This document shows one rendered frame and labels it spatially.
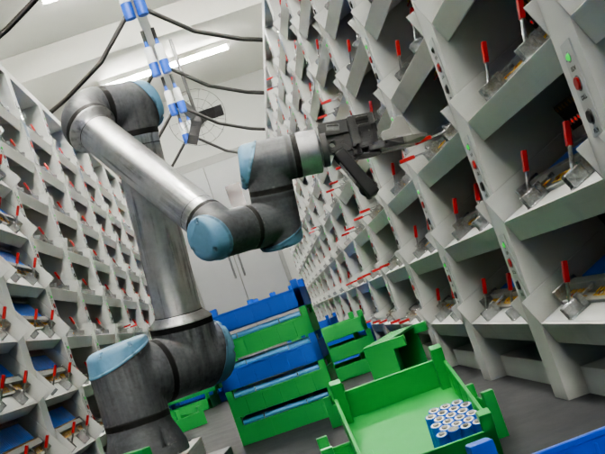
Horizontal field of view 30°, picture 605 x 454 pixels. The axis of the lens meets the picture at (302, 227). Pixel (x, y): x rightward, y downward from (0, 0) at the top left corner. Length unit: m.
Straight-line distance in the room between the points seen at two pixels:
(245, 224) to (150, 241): 0.48
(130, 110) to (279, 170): 0.51
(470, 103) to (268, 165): 0.43
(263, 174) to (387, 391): 0.53
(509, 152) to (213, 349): 0.92
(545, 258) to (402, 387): 0.35
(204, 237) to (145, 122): 0.54
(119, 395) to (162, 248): 0.35
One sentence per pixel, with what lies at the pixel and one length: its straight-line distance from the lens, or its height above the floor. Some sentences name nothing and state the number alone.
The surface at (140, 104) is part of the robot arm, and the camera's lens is 2.63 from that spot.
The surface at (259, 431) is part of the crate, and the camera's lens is 3.26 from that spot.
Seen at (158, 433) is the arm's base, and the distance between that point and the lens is 2.54.
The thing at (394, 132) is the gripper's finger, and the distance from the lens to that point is 2.26.
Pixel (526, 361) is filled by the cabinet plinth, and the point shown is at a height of 0.04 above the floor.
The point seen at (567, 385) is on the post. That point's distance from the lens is 2.06.
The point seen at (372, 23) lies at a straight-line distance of 2.71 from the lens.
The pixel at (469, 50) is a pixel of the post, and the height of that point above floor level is 0.65.
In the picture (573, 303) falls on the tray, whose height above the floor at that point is 0.17.
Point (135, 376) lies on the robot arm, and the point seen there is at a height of 0.29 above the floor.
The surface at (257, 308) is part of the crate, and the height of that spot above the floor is 0.35.
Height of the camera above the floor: 0.30
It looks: 4 degrees up
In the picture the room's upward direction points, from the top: 19 degrees counter-clockwise
